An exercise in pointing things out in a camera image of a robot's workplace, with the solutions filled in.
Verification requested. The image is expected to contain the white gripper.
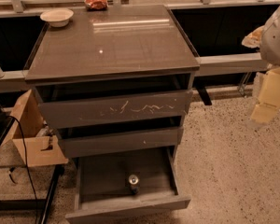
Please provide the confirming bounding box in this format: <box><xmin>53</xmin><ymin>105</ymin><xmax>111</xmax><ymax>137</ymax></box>
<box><xmin>242</xmin><ymin>6</ymin><xmax>280</xmax><ymax>124</ymax></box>

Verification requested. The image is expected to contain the redbull can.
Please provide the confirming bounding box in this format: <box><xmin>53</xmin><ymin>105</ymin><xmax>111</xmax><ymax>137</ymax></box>
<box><xmin>128</xmin><ymin>175</ymin><xmax>140</xmax><ymax>194</ymax></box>

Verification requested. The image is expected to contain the dark grey drawer cabinet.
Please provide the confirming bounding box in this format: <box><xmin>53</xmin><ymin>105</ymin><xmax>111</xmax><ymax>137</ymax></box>
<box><xmin>23</xmin><ymin>4</ymin><xmax>201</xmax><ymax>161</ymax></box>

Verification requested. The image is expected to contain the top grey drawer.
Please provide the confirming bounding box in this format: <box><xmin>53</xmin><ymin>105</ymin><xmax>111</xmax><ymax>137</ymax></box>
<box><xmin>38</xmin><ymin>91</ymin><xmax>192</xmax><ymax>129</ymax></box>

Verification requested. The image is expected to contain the middle grey drawer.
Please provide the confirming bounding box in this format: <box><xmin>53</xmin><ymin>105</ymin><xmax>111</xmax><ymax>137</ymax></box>
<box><xmin>59</xmin><ymin>127</ymin><xmax>184</xmax><ymax>158</ymax></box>

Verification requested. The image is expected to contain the open bottom grey drawer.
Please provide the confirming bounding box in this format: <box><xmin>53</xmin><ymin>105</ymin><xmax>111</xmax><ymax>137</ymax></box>
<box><xmin>65</xmin><ymin>147</ymin><xmax>190</xmax><ymax>224</ymax></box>

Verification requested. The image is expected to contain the red snack bag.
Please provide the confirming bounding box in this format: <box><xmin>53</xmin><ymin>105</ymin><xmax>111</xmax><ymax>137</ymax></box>
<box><xmin>84</xmin><ymin>0</ymin><xmax>108</xmax><ymax>10</ymax></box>

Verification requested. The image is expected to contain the white bowl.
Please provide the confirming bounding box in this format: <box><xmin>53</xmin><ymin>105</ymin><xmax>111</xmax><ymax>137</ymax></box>
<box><xmin>40</xmin><ymin>8</ymin><xmax>74</xmax><ymax>28</ymax></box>

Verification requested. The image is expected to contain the cardboard box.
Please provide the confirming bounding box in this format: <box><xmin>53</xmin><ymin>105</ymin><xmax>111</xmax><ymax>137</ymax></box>
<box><xmin>4</xmin><ymin>90</ymin><xmax>68</xmax><ymax>167</ymax></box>

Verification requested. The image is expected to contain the grey window ledge rail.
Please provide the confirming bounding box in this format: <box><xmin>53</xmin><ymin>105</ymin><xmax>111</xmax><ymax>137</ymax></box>
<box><xmin>196</xmin><ymin>53</ymin><xmax>267</xmax><ymax>77</ymax></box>

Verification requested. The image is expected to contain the black cable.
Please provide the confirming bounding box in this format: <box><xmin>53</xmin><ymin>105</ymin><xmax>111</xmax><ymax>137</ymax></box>
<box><xmin>7</xmin><ymin>115</ymin><xmax>41</xmax><ymax>224</ymax></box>

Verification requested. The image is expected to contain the black metal cart frame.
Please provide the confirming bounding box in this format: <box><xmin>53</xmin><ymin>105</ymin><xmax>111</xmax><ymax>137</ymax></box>
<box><xmin>0</xmin><ymin>108</ymin><xmax>64</xmax><ymax>224</ymax></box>

